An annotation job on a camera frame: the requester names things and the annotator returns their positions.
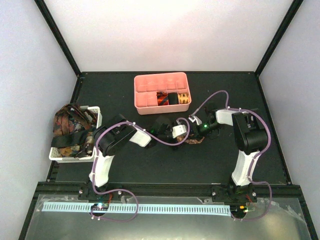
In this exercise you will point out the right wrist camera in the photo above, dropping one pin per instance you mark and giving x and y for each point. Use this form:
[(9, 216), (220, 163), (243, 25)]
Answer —
[(194, 119)]

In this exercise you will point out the white basket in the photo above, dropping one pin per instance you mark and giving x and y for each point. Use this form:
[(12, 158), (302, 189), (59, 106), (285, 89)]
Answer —
[(96, 111)]

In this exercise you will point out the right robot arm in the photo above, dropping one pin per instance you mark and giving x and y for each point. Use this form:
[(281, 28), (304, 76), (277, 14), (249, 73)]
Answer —
[(252, 138)]

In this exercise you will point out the pink divided organizer box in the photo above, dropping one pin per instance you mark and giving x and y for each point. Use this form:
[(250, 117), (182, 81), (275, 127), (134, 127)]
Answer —
[(146, 87)]

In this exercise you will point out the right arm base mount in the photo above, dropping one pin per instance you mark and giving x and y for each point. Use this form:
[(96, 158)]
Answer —
[(240, 199)]

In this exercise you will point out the light blue slotted cable duct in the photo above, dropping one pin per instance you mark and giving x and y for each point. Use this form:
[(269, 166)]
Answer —
[(129, 208)]

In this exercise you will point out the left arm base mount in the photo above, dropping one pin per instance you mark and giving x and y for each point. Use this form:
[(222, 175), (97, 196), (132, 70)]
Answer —
[(100, 202)]

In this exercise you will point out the right black frame post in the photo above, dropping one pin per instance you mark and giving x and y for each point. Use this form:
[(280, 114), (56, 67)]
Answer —
[(281, 30)]

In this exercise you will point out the brown floral tie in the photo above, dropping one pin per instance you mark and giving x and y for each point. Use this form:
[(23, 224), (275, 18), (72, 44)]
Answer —
[(191, 140)]

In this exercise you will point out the pile of dark ties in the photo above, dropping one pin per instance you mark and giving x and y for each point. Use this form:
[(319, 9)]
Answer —
[(70, 127)]

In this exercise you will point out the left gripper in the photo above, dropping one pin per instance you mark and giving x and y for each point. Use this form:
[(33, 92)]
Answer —
[(175, 141)]

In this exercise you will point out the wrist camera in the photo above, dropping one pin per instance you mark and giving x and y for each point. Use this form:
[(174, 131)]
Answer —
[(194, 119), (179, 130)]

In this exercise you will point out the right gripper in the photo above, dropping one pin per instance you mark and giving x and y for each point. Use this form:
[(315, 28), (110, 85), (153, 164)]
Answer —
[(201, 134)]

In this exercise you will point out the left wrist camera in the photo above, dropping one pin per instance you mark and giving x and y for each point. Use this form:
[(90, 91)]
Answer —
[(179, 130)]

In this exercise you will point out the left black frame post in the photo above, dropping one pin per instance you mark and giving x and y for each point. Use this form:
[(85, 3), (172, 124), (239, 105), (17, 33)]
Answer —
[(44, 10)]

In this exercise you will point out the orange black rolled tie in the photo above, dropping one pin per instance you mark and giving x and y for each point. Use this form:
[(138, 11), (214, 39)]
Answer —
[(162, 98)]

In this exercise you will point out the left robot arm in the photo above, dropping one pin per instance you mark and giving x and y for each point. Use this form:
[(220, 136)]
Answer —
[(111, 138)]

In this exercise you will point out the black frame post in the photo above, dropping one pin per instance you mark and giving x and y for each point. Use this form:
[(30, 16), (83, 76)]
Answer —
[(281, 30), (44, 10)]

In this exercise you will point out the yellow black rolled tie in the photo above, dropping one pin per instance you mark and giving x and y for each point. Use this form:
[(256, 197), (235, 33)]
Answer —
[(183, 98)]

